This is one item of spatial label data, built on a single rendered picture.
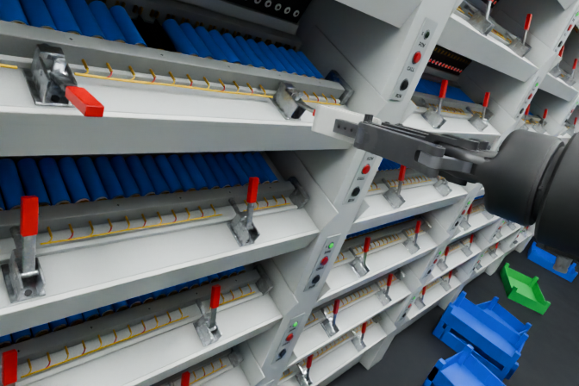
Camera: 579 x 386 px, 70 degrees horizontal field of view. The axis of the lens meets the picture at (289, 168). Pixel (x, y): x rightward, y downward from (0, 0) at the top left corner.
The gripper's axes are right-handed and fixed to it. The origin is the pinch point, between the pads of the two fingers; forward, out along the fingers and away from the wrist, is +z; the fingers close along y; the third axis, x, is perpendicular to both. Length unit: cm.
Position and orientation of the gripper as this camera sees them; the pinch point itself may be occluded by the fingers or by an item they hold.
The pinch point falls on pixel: (345, 125)
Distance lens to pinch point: 46.2
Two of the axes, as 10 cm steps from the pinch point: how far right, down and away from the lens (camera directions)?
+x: 1.9, -9.5, -2.4
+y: 6.7, -0.5, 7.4
